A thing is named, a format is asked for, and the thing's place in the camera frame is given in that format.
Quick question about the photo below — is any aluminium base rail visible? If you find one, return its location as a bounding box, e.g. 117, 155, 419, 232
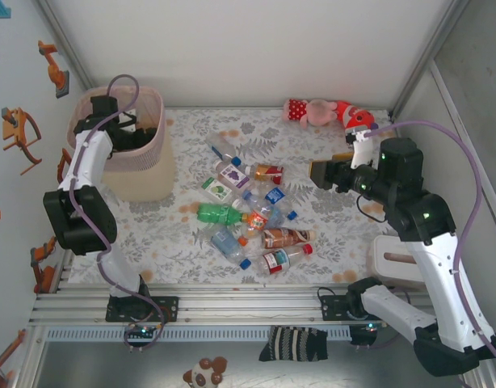
29, 282, 435, 324

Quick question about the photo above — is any purple grape label bottle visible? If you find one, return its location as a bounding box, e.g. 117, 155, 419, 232
212, 158, 254, 190

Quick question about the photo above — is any white rectangular box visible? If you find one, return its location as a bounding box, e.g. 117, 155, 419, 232
367, 234, 426, 290

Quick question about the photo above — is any pink mesh bin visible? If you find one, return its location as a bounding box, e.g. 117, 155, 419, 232
65, 86, 176, 203

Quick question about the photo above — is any light blue label bottle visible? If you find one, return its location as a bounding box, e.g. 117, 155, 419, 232
209, 225, 254, 271

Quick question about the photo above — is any black white striped sock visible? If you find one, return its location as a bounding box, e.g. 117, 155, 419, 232
258, 325, 330, 364

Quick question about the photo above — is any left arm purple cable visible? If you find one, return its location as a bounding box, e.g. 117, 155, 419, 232
68, 74, 168, 353

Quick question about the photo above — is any controller board green light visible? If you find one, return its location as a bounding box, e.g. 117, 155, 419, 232
351, 322, 389, 336
126, 323, 162, 339

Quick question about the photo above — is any brown white plush toy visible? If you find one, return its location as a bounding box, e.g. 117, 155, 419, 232
182, 355, 229, 387

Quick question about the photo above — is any lime label clear bottle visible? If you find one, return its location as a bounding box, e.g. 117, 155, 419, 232
200, 176, 233, 202

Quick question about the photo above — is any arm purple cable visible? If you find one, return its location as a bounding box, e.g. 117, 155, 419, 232
68, 74, 168, 353
351, 119, 496, 363

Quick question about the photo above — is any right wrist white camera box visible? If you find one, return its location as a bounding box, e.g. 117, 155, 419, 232
344, 124, 378, 171

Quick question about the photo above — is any white slotted cable duct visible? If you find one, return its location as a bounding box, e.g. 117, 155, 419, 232
44, 326, 352, 341

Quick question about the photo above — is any red fish plush toy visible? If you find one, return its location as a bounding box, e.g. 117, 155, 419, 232
334, 99, 380, 137

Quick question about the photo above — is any slim green soda bottle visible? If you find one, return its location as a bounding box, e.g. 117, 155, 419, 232
196, 201, 250, 226

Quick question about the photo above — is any red gold label tea bottle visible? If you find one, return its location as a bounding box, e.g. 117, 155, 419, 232
244, 162, 286, 183

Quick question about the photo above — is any brown coffee drink bottle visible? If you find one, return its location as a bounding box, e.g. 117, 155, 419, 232
260, 227, 317, 251

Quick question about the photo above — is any clear bottle dark blue label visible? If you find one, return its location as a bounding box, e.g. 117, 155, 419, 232
205, 134, 242, 166

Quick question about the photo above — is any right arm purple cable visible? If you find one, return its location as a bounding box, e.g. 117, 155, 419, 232
351, 119, 496, 363

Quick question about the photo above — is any orange label orange cap bottle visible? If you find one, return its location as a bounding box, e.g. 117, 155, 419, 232
237, 208, 273, 247

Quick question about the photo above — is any pink pig plush toy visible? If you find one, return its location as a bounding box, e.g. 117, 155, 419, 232
282, 98, 340, 129

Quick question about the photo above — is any aluminium frame post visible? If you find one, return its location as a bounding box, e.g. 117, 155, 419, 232
36, 0, 96, 88
387, 0, 473, 120

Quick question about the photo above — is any red label red cap bottle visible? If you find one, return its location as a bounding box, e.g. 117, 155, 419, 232
254, 243, 314, 276

